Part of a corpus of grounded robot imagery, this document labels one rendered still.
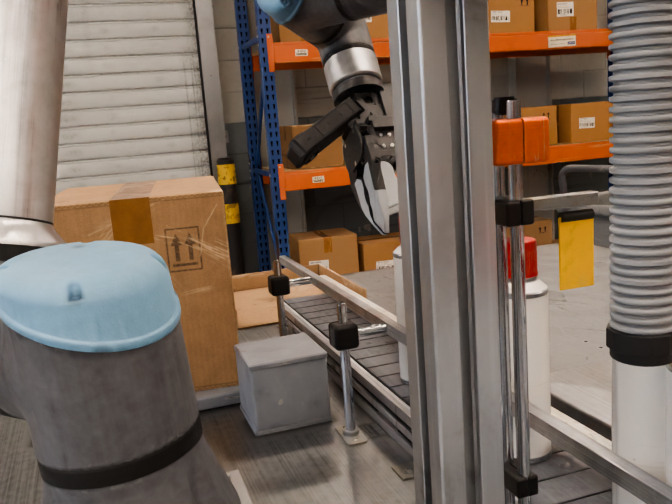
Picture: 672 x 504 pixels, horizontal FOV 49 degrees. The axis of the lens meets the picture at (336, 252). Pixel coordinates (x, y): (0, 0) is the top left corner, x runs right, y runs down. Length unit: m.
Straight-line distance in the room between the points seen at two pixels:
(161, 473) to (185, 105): 4.28
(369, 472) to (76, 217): 0.48
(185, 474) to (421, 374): 0.18
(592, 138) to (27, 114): 4.69
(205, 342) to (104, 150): 3.74
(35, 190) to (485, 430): 0.39
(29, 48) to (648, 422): 0.54
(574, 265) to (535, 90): 5.16
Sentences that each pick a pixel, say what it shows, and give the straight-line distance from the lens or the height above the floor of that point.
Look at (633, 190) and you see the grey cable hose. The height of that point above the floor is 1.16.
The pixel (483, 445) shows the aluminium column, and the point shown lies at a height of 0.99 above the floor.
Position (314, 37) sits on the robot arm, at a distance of 1.01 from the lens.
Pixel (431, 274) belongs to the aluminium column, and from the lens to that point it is 0.44.
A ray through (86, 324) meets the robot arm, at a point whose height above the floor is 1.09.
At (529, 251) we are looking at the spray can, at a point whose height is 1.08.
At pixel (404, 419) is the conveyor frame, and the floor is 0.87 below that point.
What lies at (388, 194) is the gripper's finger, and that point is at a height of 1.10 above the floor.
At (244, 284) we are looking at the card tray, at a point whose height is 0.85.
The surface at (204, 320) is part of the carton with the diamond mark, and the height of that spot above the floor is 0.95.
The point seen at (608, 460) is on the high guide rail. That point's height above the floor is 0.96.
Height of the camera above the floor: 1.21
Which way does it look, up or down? 11 degrees down
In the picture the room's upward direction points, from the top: 4 degrees counter-clockwise
